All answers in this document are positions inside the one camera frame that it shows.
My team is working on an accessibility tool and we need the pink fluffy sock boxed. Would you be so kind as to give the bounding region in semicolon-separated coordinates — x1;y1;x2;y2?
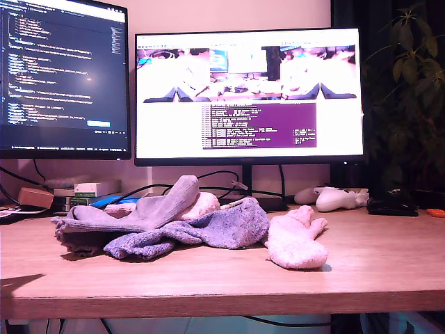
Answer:
265;205;330;271
104;191;221;221

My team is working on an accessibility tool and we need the black monitor stand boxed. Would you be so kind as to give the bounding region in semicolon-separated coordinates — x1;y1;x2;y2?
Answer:
242;165;289;212

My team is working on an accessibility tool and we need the bright screen monitor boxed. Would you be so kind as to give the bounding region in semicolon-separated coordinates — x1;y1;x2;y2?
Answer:
134;27;365;167

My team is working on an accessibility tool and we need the pale round controller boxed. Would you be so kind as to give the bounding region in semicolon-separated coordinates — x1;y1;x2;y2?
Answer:
293;187;319;205

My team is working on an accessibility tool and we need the blue plastic packet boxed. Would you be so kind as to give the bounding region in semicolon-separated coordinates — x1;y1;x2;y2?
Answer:
89;194;142;209

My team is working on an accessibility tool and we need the white game controller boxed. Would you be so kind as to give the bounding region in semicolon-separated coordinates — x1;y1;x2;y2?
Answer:
314;186;370;213

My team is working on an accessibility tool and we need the white box green label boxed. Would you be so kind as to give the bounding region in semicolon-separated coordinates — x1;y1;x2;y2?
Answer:
73;180;122;198

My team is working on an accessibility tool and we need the pale grey flat object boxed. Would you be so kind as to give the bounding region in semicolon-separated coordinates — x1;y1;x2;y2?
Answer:
44;175;92;189

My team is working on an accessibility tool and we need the black wallet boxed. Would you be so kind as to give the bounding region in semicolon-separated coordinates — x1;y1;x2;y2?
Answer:
366;197;421;217

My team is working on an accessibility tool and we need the dark code screen monitor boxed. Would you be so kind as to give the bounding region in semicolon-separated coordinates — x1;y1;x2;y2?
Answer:
0;0;132;161

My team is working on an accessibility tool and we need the green leafy houseplant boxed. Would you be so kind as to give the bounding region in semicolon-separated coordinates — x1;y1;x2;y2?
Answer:
361;3;445;209

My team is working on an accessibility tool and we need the black flat device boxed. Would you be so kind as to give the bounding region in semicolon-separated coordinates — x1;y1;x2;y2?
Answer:
0;204;53;225

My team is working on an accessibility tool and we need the black arching desk cable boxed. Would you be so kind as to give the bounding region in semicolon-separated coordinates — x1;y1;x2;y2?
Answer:
197;169;241;201

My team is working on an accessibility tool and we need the black long desk cable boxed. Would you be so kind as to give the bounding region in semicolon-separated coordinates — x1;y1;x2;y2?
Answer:
100;183;289;209

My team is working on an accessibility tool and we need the black cable under table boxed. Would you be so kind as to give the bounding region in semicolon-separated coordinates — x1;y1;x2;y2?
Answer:
243;315;333;328

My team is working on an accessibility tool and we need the black hanging monitor cable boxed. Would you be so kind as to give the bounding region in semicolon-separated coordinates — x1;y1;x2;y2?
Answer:
33;159;48;182

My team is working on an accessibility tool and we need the black slanting wall cable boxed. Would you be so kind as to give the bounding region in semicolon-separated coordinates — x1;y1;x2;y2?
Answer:
0;166;45;186

